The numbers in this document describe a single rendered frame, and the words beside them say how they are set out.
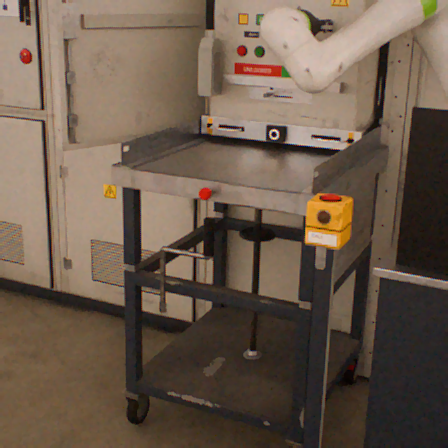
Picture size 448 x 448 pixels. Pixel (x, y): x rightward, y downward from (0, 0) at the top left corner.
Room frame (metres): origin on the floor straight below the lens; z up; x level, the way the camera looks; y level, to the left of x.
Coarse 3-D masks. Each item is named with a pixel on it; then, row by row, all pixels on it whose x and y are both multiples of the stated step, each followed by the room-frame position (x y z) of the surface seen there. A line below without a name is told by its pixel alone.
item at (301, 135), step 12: (204, 120) 2.33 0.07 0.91; (228, 120) 2.30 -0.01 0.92; (240, 120) 2.28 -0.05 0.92; (204, 132) 2.33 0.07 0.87; (228, 132) 2.30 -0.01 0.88; (240, 132) 2.28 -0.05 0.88; (252, 132) 2.26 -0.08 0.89; (264, 132) 2.24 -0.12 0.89; (288, 132) 2.21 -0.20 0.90; (300, 132) 2.19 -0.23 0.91; (312, 132) 2.18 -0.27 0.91; (324, 132) 2.16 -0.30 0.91; (336, 132) 2.14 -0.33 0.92; (360, 132) 2.11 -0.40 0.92; (300, 144) 2.19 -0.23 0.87; (312, 144) 2.17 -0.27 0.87; (324, 144) 2.16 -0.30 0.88; (336, 144) 2.14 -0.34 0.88
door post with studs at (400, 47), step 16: (400, 48) 2.28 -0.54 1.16; (400, 64) 2.28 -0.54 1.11; (400, 80) 2.28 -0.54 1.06; (400, 96) 2.28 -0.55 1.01; (384, 112) 2.30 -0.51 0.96; (400, 112) 2.27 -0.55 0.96; (384, 128) 2.30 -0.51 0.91; (400, 128) 2.27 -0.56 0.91; (384, 144) 2.29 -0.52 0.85; (400, 144) 2.27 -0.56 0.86; (384, 208) 2.28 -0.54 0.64; (384, 224) 2.28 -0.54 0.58; (384, 240) 2.28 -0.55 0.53; (368, 368) 2.28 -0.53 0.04
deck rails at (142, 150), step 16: (176, 128) 2.20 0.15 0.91; (192, 128) 2.29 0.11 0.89; (128, 144) 1.95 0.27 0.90; (144, 144) 2.02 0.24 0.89; (160, 144) 2.11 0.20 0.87; (176, 144) 2.20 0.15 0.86; (192, 144) 2.23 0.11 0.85; (352, 144) 1.99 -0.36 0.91; (368, 144) 2.16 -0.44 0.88; (128, 160) 1.95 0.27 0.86; (144, 160) 1.99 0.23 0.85; (336, 160) 1.85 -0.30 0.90; (352, 160) 2.00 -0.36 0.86; (320, 176) 1.73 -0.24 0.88; (336, 176) 1.86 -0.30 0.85; (304, 192) 1.69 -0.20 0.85
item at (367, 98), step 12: (372, 0) 2.20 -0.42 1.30; (360, 60) 2.13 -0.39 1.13; (372, 60) 2.26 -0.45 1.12; (360, 72) 2.14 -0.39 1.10; (372, 72) 2.27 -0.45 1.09; (360, 84) 2.15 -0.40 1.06; (372, 84) 2.28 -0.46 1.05; (276, 96) 2.27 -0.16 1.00; (288, 96) 2.25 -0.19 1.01; (360, 96) 2.16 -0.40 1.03; (372, 96) 2.30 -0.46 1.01; (360, 108) 2.17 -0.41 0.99; (372, 108) 2.31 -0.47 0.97; (360, 120) 2.18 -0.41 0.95; (372, 120) 2.32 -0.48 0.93
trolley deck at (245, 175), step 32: (160, 160) 2.01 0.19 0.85; (192, 160) 2.02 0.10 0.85; (224, 160) 2.04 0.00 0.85; (256, 160) 2.05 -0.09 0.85; (288, 160) 2.06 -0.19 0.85; (320, 160) 2.07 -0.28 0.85; (384, 160) 2.24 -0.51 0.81; (160, 192) 1.86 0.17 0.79; (192, 192) 1.82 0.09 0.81; (224, 192) 1.78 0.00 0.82; (256, 192) 1.74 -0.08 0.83; (288, 192) 1.71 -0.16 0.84; (352, 192) 1.90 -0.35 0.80
